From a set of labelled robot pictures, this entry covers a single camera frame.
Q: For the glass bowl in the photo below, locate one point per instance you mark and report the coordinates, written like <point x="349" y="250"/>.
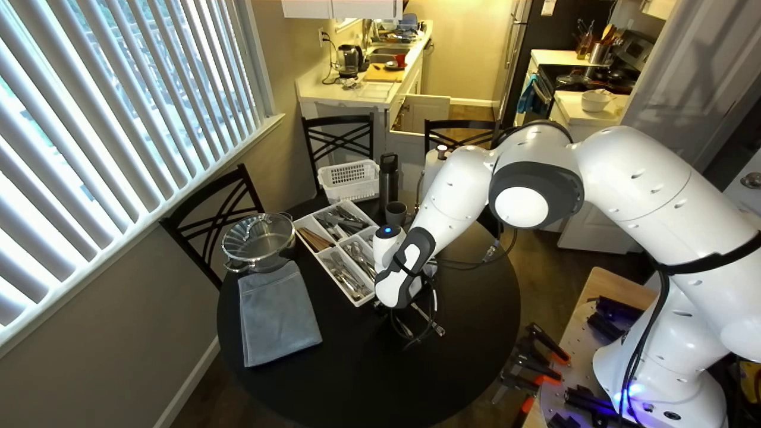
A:
<point x="257" y="240"/>

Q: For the white door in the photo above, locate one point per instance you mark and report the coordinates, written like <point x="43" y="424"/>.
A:
<point x="697" y="72"/>

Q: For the white vertical window blinds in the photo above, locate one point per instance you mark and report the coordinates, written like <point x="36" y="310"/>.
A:
<point x="119" y="119"/>

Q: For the white bowl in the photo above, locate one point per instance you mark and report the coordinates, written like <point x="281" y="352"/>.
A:
<point x="598" y="99"/>

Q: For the white side counter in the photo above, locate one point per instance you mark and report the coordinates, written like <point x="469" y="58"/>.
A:
<point x="560" y="58"/>

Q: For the white kitchen counter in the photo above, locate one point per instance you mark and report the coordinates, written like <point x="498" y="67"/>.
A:
<point x="357" y="92"/>

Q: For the white low cabinet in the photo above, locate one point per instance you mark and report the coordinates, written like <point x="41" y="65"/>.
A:
<point x="595" y="234"/>

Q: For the grey cloth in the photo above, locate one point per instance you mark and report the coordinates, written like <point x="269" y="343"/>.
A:
<point x="276" y="317"/>

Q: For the grey mug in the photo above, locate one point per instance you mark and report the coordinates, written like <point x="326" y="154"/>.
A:
<point x="396" y="215"/>

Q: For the dark electric kettle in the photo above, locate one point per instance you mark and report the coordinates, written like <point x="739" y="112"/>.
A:
<point x="350" y="62"/>

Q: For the white plastic utensil organizer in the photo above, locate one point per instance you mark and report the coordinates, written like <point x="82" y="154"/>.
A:
<point x="318" y="261"/>

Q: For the wooden utensil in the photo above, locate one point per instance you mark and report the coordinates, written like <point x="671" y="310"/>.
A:
<point x="315" y="240"/>

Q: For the wooden robot mount table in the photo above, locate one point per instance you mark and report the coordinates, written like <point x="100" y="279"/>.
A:
<point x="608" y="284"/>

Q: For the white upper cabinet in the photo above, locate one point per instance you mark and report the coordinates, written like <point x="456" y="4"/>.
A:
<point x="341" y="9"/>

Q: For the countertop utensil holder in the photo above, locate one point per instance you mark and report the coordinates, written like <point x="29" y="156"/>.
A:
<point x="602" y="39"/>

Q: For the tall black bottle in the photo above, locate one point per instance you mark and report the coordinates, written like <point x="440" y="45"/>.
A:
<point x="389" y="180"/>

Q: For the white paper towel roll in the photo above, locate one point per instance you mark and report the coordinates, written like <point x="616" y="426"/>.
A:
<point x="431" y="163"/>

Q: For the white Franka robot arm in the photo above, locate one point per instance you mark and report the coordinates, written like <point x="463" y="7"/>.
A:
<point x="634" y="198"/>

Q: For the blue hanging towel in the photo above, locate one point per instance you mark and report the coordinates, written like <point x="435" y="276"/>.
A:
<point x="529" y="96"/>

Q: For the black orange bar clamp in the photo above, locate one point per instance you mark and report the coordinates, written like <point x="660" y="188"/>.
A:
<point x="547" y="343"/>
<point x="526" y="405"/>
<point x="530" y="371"/>

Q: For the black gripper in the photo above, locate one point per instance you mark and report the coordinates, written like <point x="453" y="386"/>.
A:
<point x="413" y="319"/>

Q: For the black clamp block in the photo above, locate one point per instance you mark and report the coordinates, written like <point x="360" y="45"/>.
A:
<point x="586" y="401"/>
<point x="610" y="317"/>

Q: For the white plastic basket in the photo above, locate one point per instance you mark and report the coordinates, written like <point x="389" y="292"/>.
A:
<point x="349" y="182"/>

